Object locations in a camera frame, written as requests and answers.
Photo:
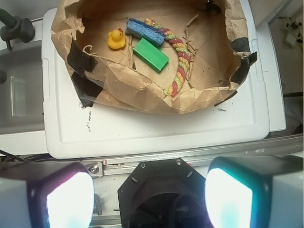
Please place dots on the clear plastic bin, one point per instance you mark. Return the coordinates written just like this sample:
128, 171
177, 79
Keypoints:
21, 89

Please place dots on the green rectangular block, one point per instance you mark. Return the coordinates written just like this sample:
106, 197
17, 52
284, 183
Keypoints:
151, 55

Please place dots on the aluminium extrusion rail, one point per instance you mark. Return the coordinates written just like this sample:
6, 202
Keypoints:
197, 157

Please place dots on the dark grey clamp knob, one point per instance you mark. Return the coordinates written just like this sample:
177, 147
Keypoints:
15, 28

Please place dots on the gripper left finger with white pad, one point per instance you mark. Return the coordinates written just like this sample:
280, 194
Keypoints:
45, 195

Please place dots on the crumpled brown paper bag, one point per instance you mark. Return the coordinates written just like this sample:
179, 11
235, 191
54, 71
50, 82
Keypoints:
215, 32

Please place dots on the yellow rubber duck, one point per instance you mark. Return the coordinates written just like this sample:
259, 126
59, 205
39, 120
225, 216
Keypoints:
116, 39

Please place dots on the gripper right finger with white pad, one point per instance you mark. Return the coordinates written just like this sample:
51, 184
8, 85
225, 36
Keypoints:
256, 192

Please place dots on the multicolour twisted rope toy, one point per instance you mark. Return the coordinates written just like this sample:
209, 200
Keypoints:
183, 71

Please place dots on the blue sponge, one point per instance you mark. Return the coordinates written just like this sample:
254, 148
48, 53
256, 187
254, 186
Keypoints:
141, 30

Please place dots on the white plastic tray lid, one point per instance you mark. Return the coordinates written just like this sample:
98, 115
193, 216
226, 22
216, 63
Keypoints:
76, 132

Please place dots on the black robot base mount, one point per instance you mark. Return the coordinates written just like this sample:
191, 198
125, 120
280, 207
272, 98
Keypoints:
163, 194

